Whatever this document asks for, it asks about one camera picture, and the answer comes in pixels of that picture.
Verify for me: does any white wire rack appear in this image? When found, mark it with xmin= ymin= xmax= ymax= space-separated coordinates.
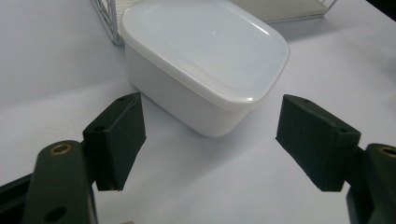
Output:
xmin=90 ymin=0 xmax=339 ymax=47

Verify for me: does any white plastic lidded container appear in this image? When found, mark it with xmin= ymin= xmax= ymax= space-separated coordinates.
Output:
xmin=120 ymin=0 xmax=290 ymax=138

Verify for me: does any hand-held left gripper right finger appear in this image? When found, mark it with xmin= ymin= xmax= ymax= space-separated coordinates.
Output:
xmin=275 ymin=94 xmax=396 ymax=224

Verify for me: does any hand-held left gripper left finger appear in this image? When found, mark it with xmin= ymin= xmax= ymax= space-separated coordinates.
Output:
xmin=21 ymin=91 xmax=148 ymax=224

